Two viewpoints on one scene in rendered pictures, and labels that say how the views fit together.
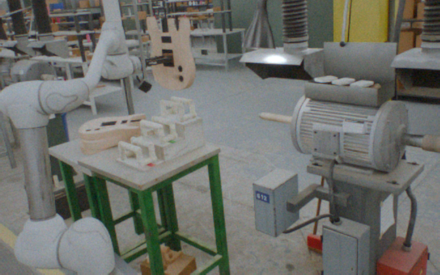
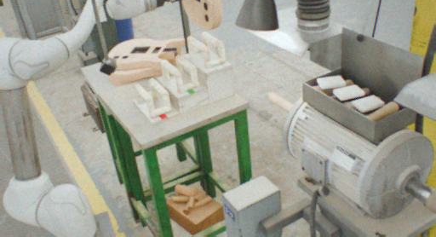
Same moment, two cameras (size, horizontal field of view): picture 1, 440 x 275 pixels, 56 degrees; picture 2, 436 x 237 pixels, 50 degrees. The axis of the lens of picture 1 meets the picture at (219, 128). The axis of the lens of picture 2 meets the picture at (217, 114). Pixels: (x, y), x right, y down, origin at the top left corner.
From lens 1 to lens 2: 64 cm
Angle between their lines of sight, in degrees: 21
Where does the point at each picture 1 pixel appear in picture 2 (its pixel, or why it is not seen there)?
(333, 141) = (319, 168)
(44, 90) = (14, 54)
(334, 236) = not seen: outside the picture
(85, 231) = (59, 202)
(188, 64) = (212, 3)
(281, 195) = (252, 215)
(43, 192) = (24, 153)
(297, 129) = (289, 136)
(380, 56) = (403, 67)
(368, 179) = (355, 222)
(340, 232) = not seen: outside the picture
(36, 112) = (10, 76)
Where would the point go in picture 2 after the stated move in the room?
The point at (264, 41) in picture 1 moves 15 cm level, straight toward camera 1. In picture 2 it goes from (259, 21) to (242, 42)
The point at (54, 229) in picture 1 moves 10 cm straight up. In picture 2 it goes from (35, 191) to (27, 170)
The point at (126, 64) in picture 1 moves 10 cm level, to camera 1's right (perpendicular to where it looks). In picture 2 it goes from (134, 2) to (156, 2)
